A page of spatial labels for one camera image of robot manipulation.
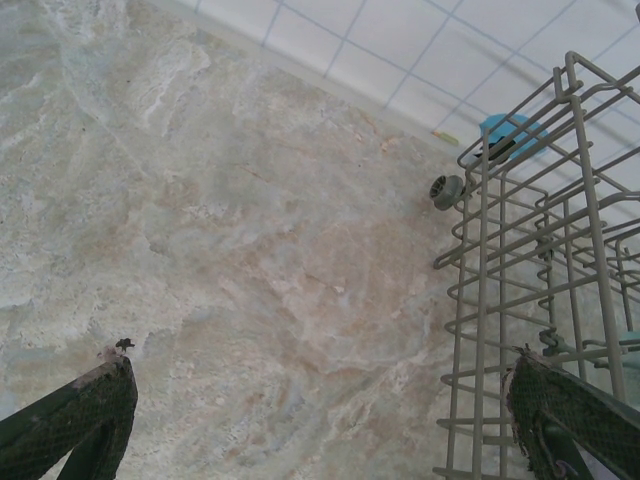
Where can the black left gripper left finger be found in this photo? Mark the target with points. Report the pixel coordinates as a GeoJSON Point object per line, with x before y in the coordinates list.
{"type": "Point", "coordinates": [50, 425]}

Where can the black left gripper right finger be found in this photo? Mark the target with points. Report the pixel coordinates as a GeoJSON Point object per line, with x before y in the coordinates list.
{"type": "Point", "coordinates": [575, 415]}

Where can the small yellow-green tape piece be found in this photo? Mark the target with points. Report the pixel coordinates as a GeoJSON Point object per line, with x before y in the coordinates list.
{"type": "Point", "coordinates": [446, 138]}

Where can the blue circle dolphin sticker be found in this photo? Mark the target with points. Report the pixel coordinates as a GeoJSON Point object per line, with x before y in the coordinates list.
{"type": "Point", "coordinates": [525, 137]}

